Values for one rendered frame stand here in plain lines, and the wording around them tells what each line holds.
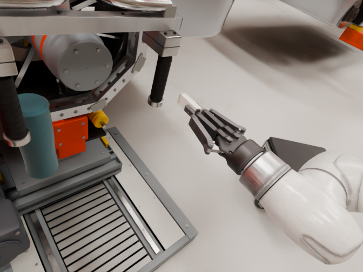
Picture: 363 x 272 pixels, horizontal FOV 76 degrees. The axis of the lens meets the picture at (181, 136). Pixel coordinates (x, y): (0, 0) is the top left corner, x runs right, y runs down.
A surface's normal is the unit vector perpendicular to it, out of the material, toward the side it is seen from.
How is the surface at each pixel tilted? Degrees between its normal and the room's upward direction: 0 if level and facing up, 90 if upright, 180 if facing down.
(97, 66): 90
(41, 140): 90
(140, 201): 0
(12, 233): 68
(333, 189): 9
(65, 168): 0
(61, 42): 41
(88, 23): 90
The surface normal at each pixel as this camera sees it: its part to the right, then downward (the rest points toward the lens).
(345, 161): -0.05, -0.90
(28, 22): 0.62, 0.65
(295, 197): -0.30, -0.43
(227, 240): 0.25, -0.70
